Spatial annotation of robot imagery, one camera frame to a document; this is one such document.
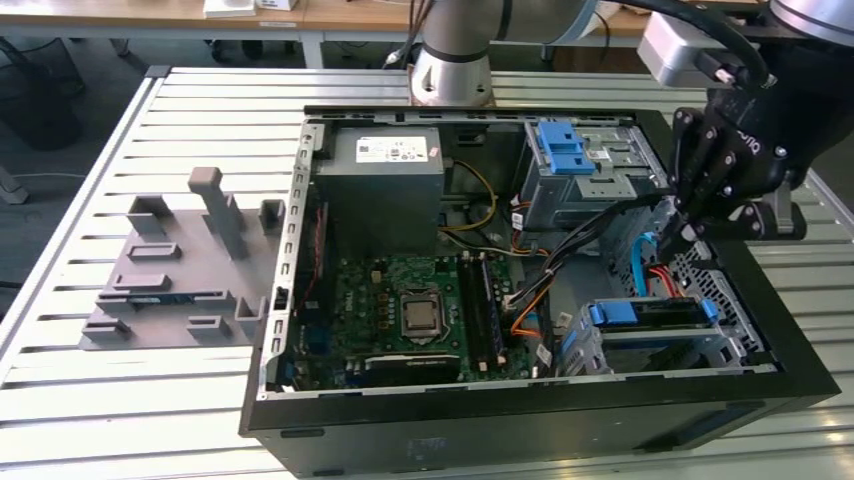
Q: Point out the black graphics card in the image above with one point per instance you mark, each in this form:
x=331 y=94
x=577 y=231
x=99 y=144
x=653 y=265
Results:
x=414 y=370

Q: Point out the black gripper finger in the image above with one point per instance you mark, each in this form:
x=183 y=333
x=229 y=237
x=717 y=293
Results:
x=748 y=222
x=708 y=165

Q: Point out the metal disk bay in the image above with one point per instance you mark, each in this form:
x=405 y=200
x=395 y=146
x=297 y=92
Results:
x=668 y=339

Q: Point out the white desk foot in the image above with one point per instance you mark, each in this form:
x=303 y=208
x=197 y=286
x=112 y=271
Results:
x=14 y=190

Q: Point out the RAM stick with blue label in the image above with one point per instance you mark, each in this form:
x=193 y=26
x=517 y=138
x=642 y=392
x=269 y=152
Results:
x=167 y=300

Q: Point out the wooden desk white frame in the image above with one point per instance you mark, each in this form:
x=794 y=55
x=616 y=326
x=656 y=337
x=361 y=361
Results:
x=134 y=20
x=361 y=12

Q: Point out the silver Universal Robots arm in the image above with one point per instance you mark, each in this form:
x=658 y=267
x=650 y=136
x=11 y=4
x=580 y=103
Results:
x=454 y=30

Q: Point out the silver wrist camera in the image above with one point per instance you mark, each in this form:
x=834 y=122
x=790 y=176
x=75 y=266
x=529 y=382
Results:
x=674 y=50

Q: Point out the metal optical drive cage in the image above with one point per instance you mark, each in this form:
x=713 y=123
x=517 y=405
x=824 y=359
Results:
x=588 y=200

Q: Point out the hard disk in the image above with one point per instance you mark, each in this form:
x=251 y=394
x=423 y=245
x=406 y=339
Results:
x=617 y=314

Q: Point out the black PC case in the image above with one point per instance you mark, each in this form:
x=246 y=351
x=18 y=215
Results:
x=467 y=430

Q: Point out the green motherboard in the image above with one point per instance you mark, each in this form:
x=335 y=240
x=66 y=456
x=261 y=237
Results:
x=363 y=280

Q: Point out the installed RAM stick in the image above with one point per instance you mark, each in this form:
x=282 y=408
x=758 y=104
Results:
x=493 y=315

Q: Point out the black waste bin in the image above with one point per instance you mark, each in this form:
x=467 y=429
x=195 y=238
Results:
x=40 y=110

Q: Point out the blue plastic drive latch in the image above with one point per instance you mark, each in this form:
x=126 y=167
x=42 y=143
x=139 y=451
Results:
x=561 y=150

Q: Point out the grey power supply unit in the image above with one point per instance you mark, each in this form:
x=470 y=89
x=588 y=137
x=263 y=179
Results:
x=381 y=200

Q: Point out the grey parts rack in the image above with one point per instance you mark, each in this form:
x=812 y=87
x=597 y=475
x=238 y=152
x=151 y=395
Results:
x=201 y=280

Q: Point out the silver CPU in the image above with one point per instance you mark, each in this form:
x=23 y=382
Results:
x=421 y=317

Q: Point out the small white box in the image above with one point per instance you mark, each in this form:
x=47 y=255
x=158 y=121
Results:
x=277 y=4

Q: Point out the large white box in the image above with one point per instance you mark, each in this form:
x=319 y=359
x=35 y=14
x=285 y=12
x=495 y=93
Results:
x=230 y=9

